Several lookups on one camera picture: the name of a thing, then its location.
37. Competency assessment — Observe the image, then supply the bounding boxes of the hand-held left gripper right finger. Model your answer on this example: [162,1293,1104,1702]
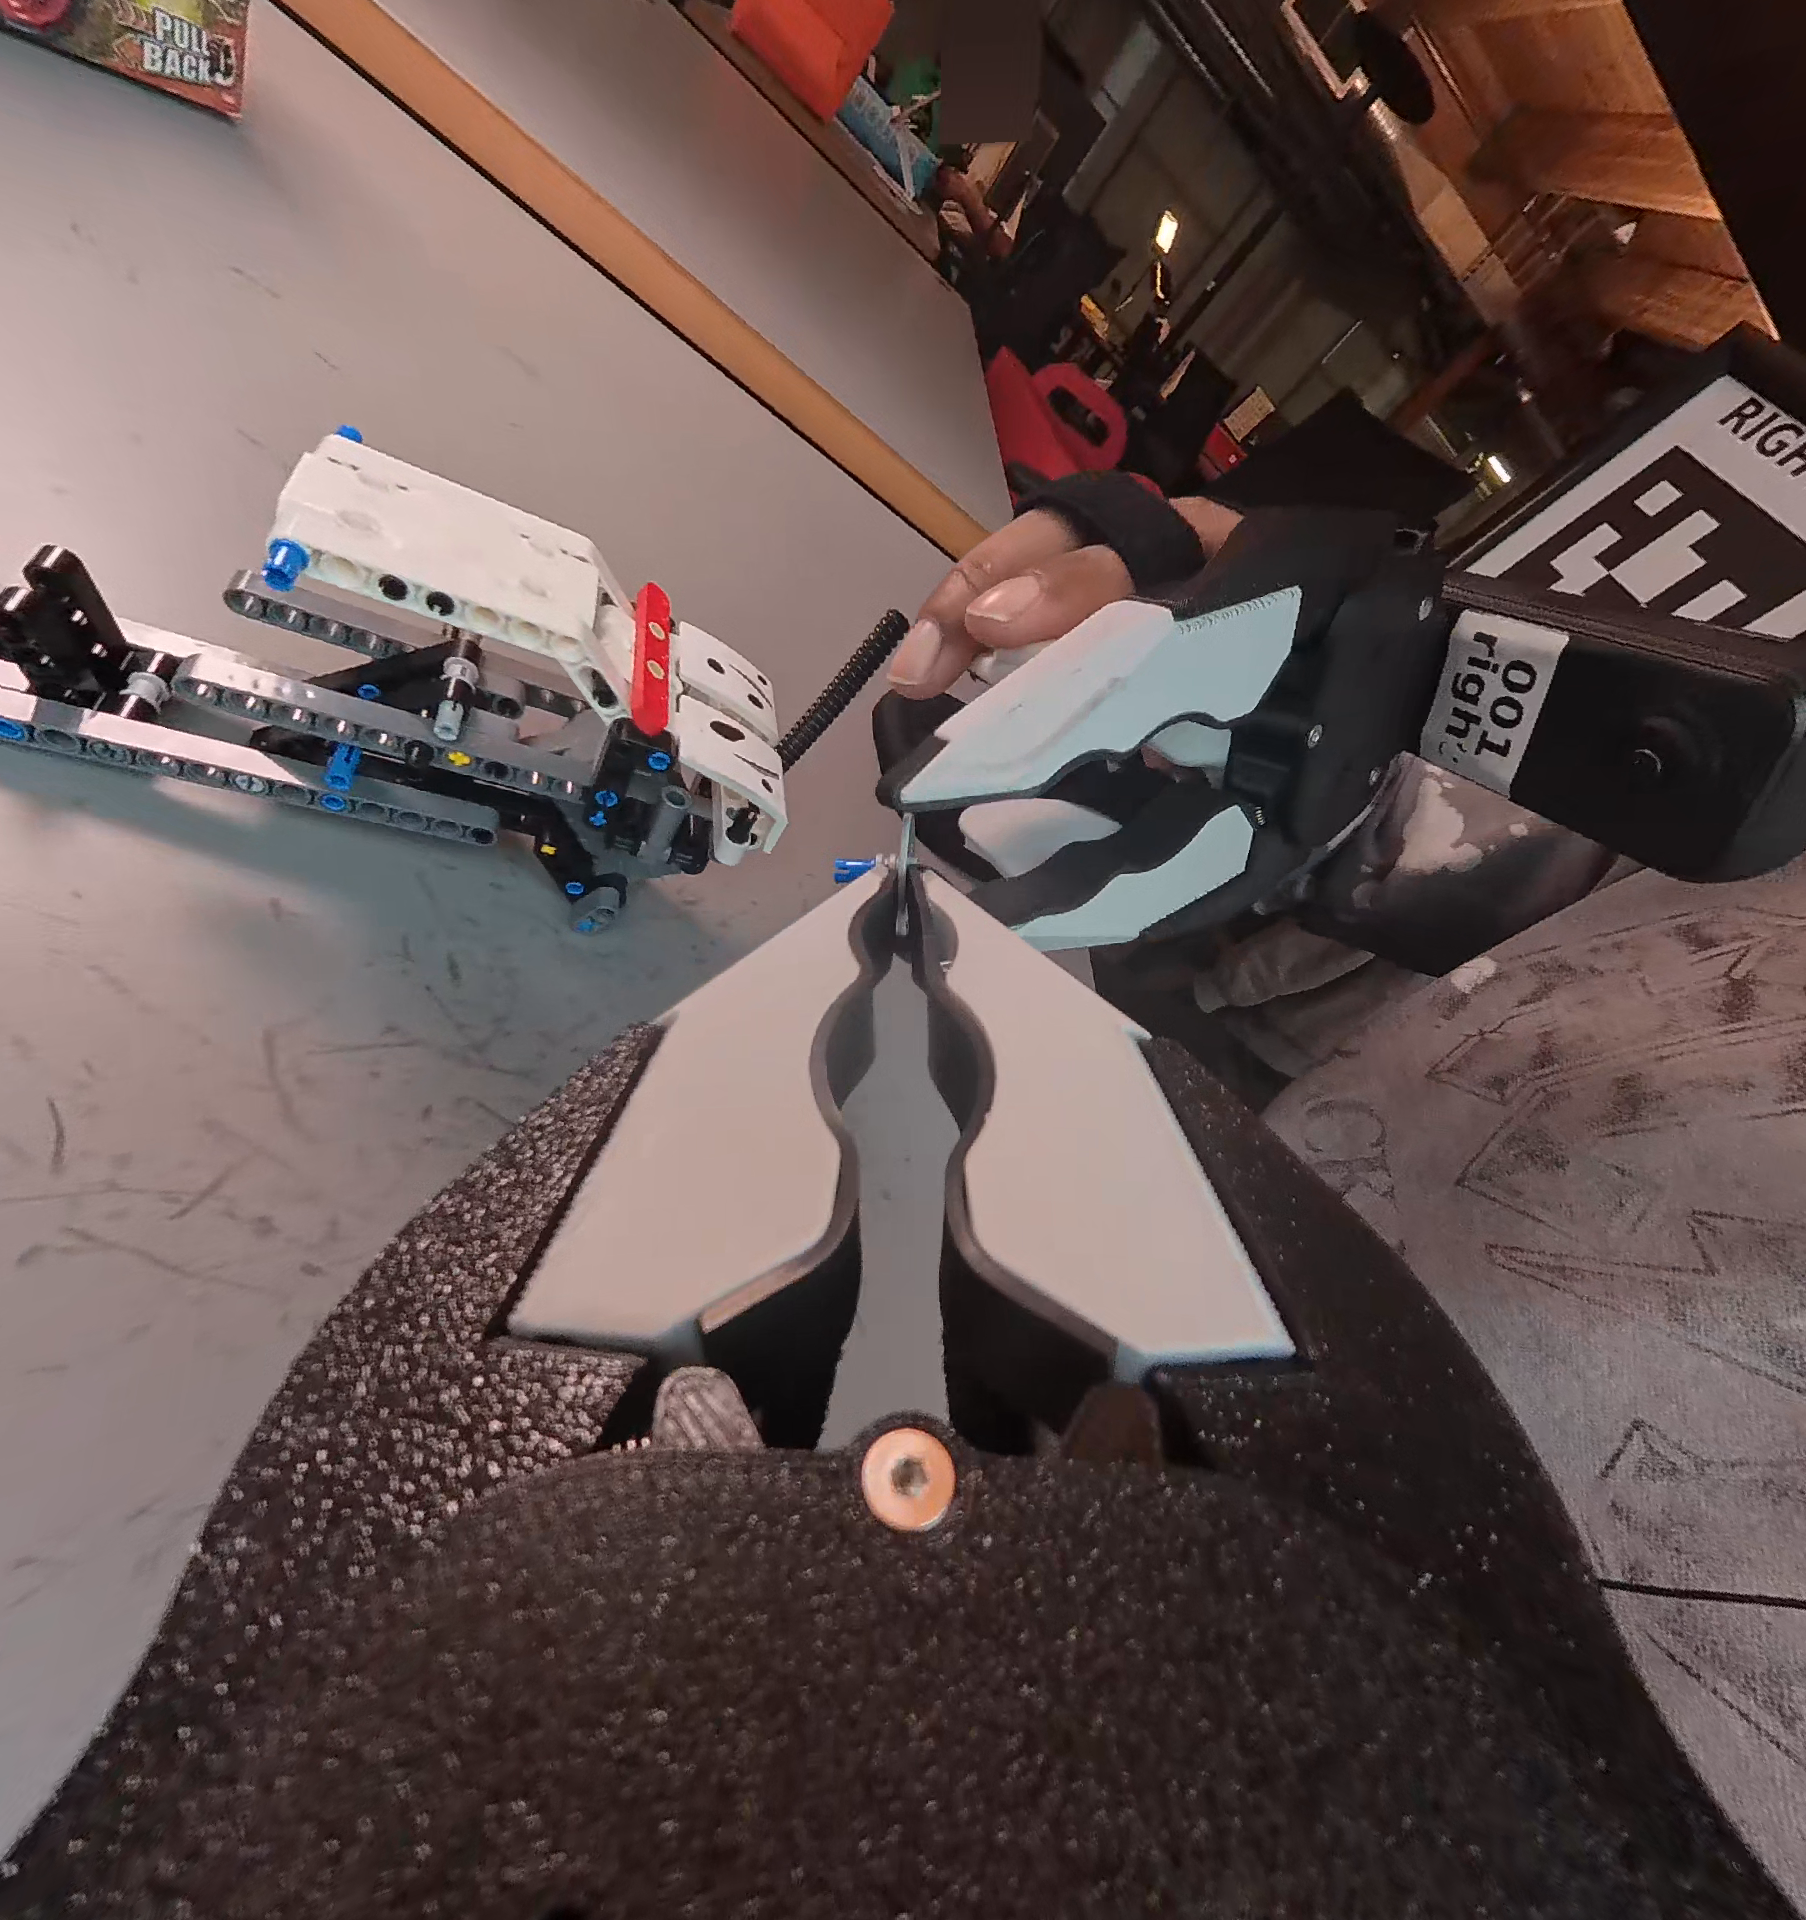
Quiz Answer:
[919,873,1303,1450]

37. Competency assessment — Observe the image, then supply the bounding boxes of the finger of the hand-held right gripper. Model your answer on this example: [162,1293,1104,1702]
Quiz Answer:
[876,588,1311,816]
[963,798,1267,953]

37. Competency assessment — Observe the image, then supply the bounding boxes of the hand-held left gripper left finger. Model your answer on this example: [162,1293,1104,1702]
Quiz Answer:
[505,873,888,1450]

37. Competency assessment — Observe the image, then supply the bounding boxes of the white black toy truck chassis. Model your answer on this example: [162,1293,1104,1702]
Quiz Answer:
[0,424,912,939]

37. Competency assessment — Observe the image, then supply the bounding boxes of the person's right forearm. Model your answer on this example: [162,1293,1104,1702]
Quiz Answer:
[1194,764,1619,1081]

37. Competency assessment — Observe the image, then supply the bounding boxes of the grey desk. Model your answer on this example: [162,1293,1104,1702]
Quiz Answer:
[0,0,1267,1920]

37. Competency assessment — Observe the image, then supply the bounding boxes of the person's right hand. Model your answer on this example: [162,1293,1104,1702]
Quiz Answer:
[888,472,1251,695]

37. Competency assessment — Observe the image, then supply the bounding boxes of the framed marker tag sign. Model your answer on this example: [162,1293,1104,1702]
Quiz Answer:
[1442,336,1806,662]

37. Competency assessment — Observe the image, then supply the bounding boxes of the red chair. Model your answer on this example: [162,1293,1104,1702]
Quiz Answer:
[984,348,1130,481]

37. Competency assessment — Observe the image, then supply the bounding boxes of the wood-edged grey table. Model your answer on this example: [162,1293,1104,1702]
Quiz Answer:
[272,0,1010,558]

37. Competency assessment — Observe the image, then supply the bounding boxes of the orange crate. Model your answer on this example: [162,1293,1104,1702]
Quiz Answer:
[730,0,898,113]

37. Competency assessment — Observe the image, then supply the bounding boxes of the printed toy truck box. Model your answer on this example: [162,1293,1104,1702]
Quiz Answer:
[0,0,252,121]

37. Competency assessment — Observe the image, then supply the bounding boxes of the thin black cable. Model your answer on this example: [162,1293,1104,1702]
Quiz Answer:
[1593,1573,1806,1620]

